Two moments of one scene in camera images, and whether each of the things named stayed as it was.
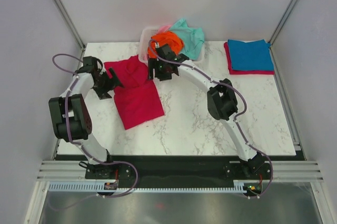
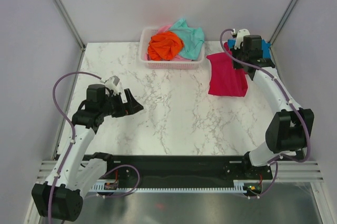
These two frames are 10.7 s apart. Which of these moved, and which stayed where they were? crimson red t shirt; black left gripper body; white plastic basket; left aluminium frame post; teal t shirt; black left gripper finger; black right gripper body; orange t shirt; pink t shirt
Moved: black left gripper body; crimson red t shirt; black right gripper body; black left gripper finger
Stayed: orange t shirt; teal t shirt; left aluminium frame post; white plastic basket; pink t shirt
